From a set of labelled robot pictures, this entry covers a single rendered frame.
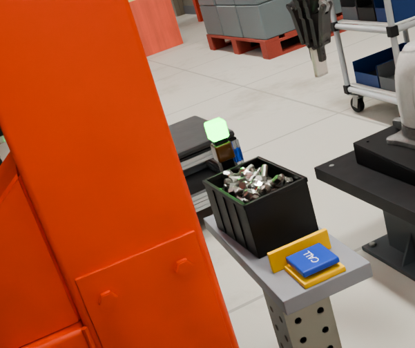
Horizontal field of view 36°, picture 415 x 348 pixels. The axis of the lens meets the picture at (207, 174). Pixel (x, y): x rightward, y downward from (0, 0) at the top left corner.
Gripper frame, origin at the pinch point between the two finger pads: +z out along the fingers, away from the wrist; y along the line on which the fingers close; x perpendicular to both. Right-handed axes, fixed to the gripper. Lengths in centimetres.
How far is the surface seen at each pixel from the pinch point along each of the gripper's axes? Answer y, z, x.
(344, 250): -33.1, 22.1, 29.5
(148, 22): 499, 75, -195
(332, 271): -37, 21, 36
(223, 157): 1.5, 11.2, 29.6
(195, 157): 83, 46, -3
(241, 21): 320, 66, -192
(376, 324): -9, 69, 4
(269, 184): -16.5, 12.1, 31.0
